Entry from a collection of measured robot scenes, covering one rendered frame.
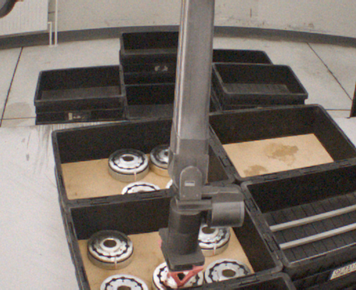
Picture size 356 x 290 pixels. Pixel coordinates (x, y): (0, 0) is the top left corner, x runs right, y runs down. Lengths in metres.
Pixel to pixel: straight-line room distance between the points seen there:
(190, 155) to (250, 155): 0.63
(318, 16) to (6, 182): 3.48
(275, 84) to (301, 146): 1.09
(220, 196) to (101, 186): 0.50
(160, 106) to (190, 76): 1.69
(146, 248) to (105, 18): 3.15
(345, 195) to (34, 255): 0.86
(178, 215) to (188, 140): 0.13
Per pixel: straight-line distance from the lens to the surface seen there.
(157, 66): 2.65
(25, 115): 3.32
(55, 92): 2.52
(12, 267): 1.37
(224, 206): 0.96
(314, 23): 4.61
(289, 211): 1.37
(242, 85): 2.61
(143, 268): 1.18
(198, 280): 1.10
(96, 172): 1.44
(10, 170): 1.69
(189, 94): 0.91
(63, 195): 1.21
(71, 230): 1.13
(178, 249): 1.00
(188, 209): 0.94
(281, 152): 1.57
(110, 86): 2.53
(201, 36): 0.91
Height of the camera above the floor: 1.70
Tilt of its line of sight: 34 degrees down
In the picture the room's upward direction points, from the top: 4 degrees clockwise
